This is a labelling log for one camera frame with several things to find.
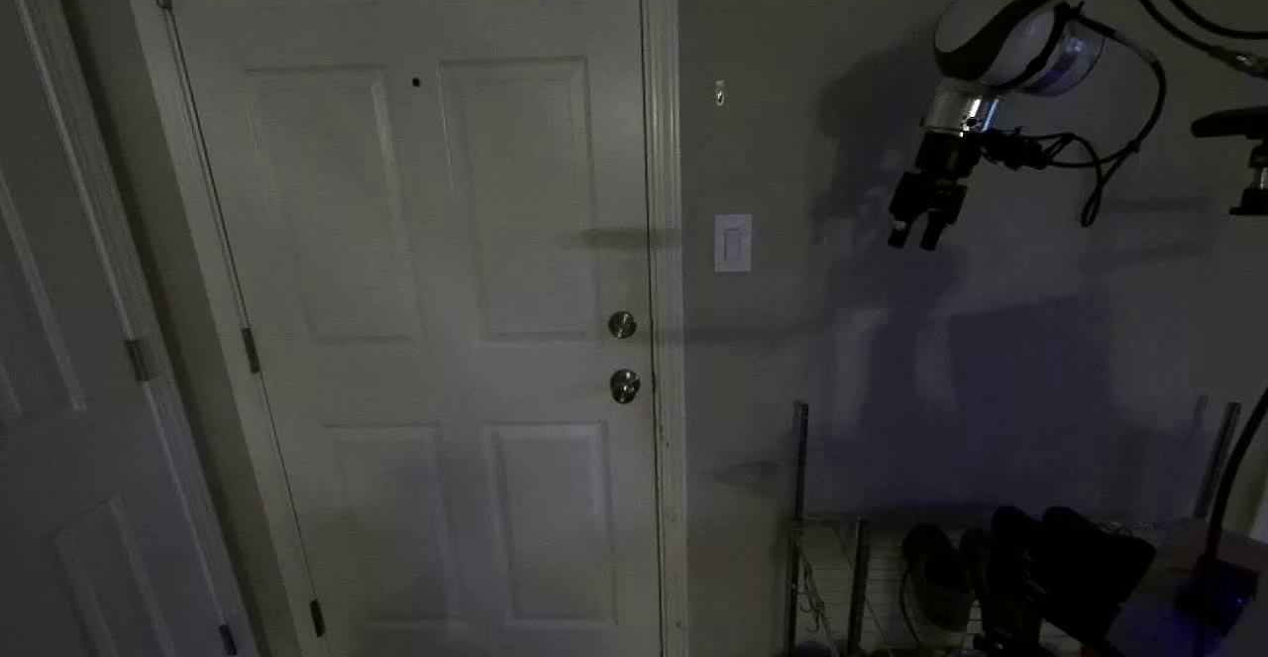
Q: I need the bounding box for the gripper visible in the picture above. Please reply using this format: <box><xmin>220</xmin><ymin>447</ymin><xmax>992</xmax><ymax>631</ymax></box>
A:
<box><xmin>888</xmin><ymin>130</ymin><xmax>984</xmax><ymax>253</ymax></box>

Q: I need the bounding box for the metal shoe rack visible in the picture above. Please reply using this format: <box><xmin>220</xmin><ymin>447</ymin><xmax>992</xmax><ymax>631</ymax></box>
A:
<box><xmin>788</xmin><ymin>399</ymin><xmax>1244</xmax><ymax>657</ymax></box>

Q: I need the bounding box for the pair of black shoes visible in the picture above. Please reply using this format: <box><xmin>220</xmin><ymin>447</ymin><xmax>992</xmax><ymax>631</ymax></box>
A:
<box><xmin>976</xmin><ymin>504</ymin><xmax>1158</xmax><ymax>657</ymax></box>

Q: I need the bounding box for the white panelled door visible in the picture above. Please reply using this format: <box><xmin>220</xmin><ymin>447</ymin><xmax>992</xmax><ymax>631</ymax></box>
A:
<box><xmin>157</xmin><ymin>0</ymin><xmax>663</xmax><ymax>657</ymax></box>

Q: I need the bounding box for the white open door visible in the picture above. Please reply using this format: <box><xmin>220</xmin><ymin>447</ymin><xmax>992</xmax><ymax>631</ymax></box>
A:
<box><xmin>0</xmin><ymin>0</ymin><xmax>261</xmax><ymax>657</ymax></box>

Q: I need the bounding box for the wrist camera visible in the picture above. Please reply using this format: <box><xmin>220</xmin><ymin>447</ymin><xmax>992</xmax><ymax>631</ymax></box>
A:
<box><xmin>979</xmin><ymin>128</ymin><xmax>1049</xmax><ymax>172</ymax></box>

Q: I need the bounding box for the white light switch plate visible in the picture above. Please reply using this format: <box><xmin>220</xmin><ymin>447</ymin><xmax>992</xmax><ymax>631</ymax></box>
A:
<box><xmin>714</xmin><ymin>214</ymin><xmax>753</xmax><ymax>274</ymax></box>

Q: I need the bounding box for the camera on mount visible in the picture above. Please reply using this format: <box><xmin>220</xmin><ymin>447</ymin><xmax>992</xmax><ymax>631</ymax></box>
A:
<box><xmin>1190</xmin><ymin>106</ymin><xmax>1268</xmax><ymax>218</ymax></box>

